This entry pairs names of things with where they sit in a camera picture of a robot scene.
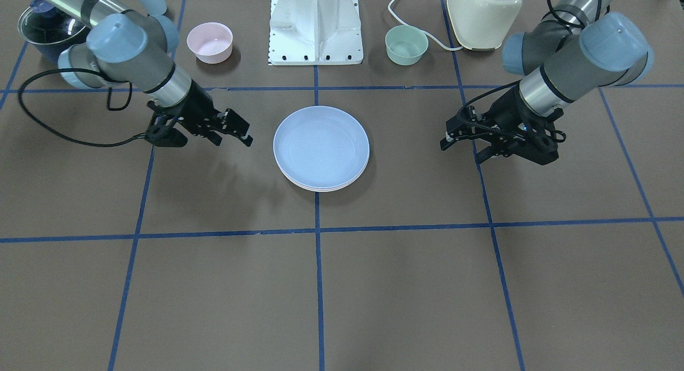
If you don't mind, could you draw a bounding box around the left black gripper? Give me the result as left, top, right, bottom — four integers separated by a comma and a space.
440, 84, 566, 165

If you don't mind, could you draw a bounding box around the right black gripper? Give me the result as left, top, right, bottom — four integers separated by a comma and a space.
144, 82, 253, 148

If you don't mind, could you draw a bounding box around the light blue plate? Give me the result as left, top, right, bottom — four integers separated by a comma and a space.
272, 106, 370, 168

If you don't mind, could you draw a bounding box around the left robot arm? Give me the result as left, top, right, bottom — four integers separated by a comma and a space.
440, 0, 655, 165

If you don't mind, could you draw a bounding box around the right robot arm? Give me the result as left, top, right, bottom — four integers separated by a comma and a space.
17, 0, 253, 148

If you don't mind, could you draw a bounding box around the pink bowl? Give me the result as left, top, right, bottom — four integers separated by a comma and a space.
186, 22, 234, 64

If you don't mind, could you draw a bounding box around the green bowl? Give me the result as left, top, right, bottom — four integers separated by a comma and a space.
384, 25, 429, 66

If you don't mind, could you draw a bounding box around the cream toaster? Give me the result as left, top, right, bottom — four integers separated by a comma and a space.
446, 0, 523, 51

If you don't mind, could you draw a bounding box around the cream plate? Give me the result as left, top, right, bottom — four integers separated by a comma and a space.
278, 164, 368, 192

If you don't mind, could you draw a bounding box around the dark blue pot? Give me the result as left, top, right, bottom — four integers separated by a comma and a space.
33, 27, 90, 66

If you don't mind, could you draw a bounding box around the glass pot lid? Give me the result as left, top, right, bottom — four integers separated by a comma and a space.
17, 0, 88, 44

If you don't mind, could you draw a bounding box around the white toaster cable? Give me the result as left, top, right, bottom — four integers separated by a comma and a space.
387, 0, 463, 52

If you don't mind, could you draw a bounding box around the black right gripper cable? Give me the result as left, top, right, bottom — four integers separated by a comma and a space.
18, 67, 157, 148

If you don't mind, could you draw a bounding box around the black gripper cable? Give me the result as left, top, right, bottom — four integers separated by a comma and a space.
18, 67, 157, 148
455, 0, 604, 142

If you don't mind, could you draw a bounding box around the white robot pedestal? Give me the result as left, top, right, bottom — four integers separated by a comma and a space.
267, 0, 364, 66

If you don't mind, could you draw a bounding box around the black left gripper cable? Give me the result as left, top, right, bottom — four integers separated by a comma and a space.
455, 0, 604, 142

